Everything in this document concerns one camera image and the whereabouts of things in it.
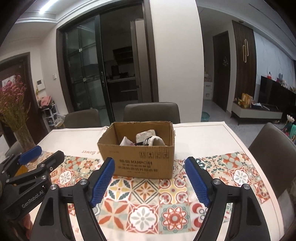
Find white tissue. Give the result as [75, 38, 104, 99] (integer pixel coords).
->
[120, 137, 135, 146]

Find grey floral fabric pouch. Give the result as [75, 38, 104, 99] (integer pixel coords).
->
[136, 130, 156, 143]

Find brown cardboard box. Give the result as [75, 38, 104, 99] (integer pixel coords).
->
[97, 121, 175, 179]

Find black patterned scarf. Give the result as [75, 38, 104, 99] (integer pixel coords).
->
[135, 137, 153, 146]

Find cream fleece pouch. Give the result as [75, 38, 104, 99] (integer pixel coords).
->
[148, 136, 166, 146]

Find person left hand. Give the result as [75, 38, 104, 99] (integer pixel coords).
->
[15, 213, 33, 240]

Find yellow woven box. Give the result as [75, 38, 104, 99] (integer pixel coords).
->
[15, 165, 28, 177]

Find glass vase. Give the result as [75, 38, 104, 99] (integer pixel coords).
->
[14, 124, 36, 152]

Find white shoe rack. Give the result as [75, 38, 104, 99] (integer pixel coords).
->
[38, 96, 65, 130]

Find pink dried flowers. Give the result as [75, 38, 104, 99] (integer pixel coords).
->
[1, 75, 30, 132]

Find grey chair far left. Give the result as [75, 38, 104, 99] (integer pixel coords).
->
[64, 109, 102, 128]

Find grey chair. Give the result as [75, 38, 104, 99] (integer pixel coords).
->
[248, 123, 296, 197]
[64, 109, 102, 128]
[123, 102, 181, 124]

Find patterned white tablecloth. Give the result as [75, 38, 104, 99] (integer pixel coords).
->
[27, 122, 284, 240]

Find grey chair right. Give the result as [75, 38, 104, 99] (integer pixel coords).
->
[248, 123, 296, 197]

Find white tv cabinet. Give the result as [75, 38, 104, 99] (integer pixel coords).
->
[230, 102, 282, 125]

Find teal waste bin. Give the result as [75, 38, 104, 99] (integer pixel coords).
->
[201, 111, 210, 122]

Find glass sliding door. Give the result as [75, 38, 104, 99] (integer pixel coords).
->
[56, 1, 159, 125]

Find grey chair far middle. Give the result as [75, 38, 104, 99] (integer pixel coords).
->
[123, 102, 181, 124]

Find black television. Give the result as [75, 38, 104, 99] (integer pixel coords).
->
[258, 76, 295, 113]

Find dark wooden door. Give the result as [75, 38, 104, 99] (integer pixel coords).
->
[213, 31, 231, 111]

